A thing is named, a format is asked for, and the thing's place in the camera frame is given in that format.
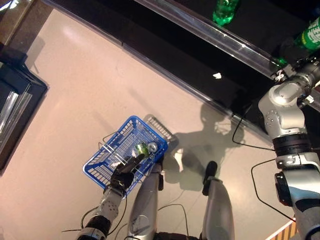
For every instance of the black low display stand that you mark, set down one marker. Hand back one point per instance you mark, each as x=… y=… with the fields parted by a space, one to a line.
x=15 y=82

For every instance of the robot right arm silver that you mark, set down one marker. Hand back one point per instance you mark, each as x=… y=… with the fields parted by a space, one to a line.
x=285 y=117

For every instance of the white paper scrap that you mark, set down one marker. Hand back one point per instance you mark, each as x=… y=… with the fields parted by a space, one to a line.
x=218 y=76

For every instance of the wooden slatted panel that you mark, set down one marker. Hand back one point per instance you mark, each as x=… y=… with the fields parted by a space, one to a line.
x=285 y=231

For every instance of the blue plastic shopping basket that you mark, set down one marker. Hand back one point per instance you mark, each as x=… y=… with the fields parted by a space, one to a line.
x=92 y=175

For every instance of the black robot waist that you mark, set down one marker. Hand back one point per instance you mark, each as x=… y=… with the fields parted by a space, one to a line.
x=175 y=236

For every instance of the silver round drink can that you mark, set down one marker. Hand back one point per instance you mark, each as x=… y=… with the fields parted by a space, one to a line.
x=153 y=146

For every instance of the robot right hand black silver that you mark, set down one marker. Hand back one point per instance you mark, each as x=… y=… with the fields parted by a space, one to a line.
x=287 y=51

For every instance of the robot left arm silver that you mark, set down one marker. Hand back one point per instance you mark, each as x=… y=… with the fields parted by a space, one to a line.
x=108 y=207

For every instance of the robot left hand black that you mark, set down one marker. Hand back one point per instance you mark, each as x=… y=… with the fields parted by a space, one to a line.
x=122 y=175

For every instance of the green soda bottle yellow cap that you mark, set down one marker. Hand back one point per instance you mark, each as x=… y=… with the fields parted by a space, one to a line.
x=142 y=149
x=311 y=33
x=225 y=12

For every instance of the robot left leg silver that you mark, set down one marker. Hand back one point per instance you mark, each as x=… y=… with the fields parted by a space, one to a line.
x=145 y=200

